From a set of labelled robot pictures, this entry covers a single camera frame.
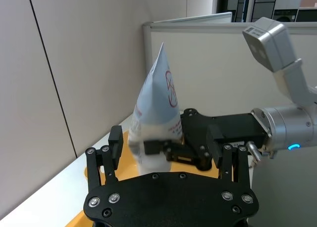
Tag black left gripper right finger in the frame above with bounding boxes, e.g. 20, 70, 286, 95
206, 124, 250, 188

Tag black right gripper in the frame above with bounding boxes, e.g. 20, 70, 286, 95
180, 108, 267, 172

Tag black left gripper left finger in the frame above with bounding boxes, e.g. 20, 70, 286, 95
85, 125, 124, 191

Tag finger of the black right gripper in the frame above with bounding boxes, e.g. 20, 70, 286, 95
143, 138, 199, 166

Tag pale blue paper bag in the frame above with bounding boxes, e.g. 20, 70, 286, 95
127, 41, 185, 176

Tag orange tray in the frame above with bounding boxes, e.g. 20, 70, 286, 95
65, 129, 220, 227

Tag low grey partition panel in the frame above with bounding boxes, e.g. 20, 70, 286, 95
152, 11, 233, 24

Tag dark storage cabinets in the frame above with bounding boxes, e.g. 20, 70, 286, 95
216, 0, 317, 23

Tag cable with silver plug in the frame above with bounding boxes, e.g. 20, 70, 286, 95
246, 141, 271, 164

